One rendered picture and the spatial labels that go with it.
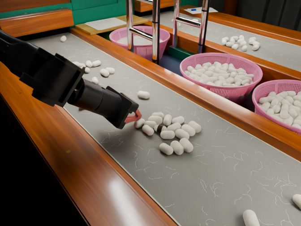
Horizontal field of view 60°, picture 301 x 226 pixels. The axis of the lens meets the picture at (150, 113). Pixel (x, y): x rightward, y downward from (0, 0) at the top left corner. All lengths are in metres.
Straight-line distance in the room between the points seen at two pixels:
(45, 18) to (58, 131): 0.70
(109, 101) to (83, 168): 0.14
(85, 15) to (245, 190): 1.11
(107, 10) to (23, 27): 0.43
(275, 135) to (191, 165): 0.21
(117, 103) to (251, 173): 0.31
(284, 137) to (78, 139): 0.45
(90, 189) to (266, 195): 0.32
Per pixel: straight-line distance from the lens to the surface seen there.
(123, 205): 0.46
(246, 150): 0.62
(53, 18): 1.26
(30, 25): 1.23
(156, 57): 0.93
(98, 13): 1.42
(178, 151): 0.56
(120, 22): 1.35
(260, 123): 0.67
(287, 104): 0.83
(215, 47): 1.10
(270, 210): 0.53
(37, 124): 0.67
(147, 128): 0.62
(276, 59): 1.12
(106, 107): 0.55
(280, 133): 0.66
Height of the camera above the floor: 1.14
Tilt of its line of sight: 35 degrees down
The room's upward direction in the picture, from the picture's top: straight up
